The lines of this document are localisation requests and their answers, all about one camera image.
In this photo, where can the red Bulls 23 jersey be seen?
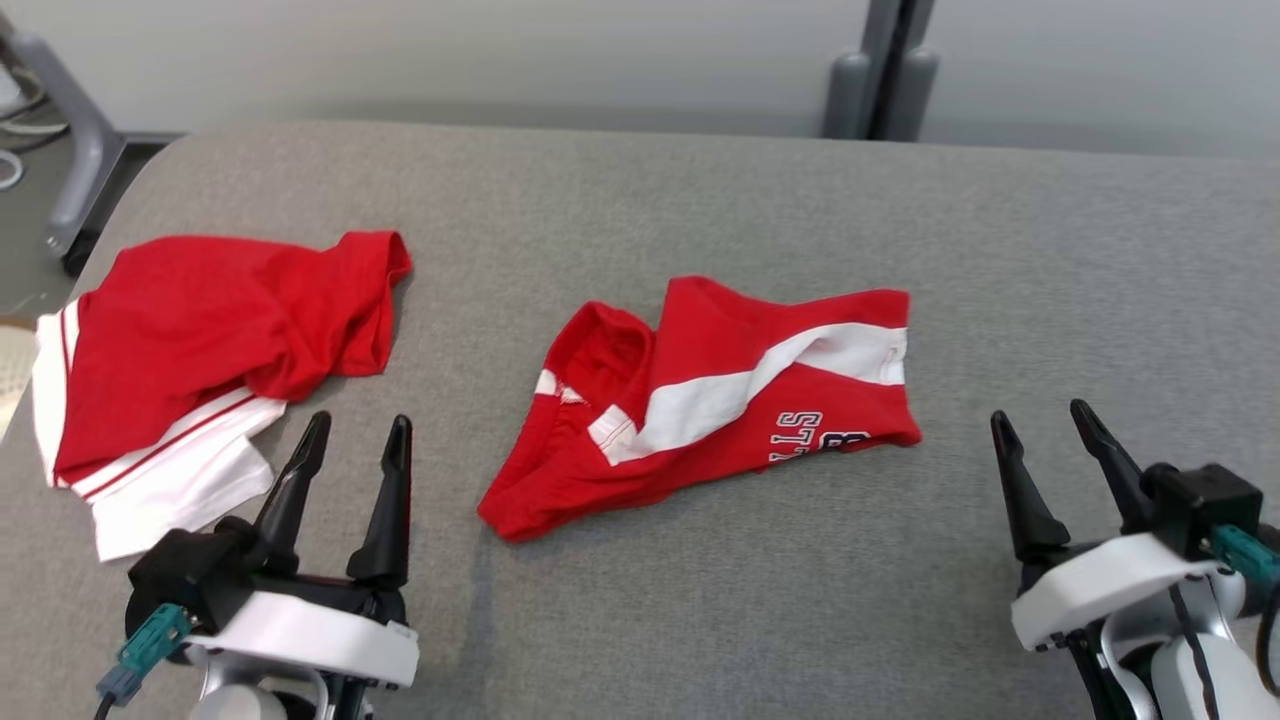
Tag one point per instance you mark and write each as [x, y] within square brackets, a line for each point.
[700, 320]

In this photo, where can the grey slotted partition post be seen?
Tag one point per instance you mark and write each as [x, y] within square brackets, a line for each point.
[880, 20]

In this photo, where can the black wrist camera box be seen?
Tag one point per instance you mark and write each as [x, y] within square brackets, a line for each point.
[190, 580]
[1200, 500]

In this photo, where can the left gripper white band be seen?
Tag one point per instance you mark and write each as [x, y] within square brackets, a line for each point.
[320, 640]

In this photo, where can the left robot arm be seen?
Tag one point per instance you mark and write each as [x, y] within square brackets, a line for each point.
[240, 700]

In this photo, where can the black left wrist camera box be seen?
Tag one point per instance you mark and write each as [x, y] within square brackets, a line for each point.
[190, 580]

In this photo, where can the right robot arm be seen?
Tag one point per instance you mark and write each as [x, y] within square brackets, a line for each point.
[1200, 670]

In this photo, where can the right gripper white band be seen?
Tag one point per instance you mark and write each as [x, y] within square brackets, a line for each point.
[1090, 590]

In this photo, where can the red jersey with white sleeves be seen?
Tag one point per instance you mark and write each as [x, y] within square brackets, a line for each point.
[200, 320]

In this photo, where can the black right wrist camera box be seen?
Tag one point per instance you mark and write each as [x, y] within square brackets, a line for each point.
[1200, 500]

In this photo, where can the grey round post foot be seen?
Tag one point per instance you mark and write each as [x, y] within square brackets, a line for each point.
[912, 100]
[845, 100]

